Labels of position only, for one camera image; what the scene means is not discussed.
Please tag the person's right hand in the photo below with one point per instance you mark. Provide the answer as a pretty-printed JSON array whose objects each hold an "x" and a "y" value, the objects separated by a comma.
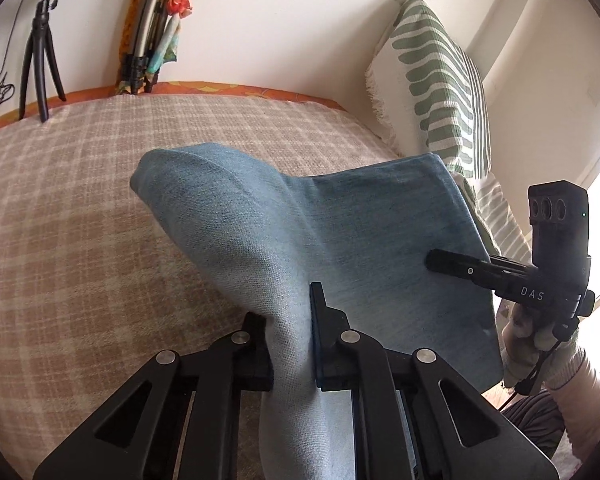
[{"x": 530, "y": 355}]

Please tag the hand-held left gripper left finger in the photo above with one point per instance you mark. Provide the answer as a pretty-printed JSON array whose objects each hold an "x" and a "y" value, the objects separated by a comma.
[{"x": 257, "y": 345}]

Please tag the person's striped trouser leg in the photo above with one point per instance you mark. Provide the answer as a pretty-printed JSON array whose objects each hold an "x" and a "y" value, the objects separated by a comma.
[{"x": 530, "y": 422}]

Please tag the person's right forearm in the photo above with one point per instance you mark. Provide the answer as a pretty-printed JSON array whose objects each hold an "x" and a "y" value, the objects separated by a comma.
[{"x": 590, "y": 400}]

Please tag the light blue denim pants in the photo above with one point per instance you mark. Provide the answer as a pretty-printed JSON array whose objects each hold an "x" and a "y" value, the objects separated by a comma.
[{"x": 355, "y": 220}]

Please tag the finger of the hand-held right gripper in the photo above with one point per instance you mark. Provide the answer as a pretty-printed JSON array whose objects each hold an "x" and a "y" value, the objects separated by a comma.
[{"x": 460, "y": 267}]

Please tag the beige plaid blanket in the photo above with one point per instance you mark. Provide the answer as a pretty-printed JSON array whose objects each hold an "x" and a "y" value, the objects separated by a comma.
[{"x": 80, "y": 210}]

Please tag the green striped white cloth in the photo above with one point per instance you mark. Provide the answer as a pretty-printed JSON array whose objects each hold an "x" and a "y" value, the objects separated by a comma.
[{"x": 500, "y": 215}]

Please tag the colourful folded frame bundle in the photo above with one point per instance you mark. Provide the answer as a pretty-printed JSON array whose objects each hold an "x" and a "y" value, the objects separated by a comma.
[{"x": 180, "y": 2}]

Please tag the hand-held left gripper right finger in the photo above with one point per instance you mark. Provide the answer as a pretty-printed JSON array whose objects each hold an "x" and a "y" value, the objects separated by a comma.
[{"x": 316, "y": 345}]

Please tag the green leaf pattern pillow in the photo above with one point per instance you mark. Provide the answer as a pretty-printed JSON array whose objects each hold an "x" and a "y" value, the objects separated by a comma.
[{"x": 430, "y": 85}]

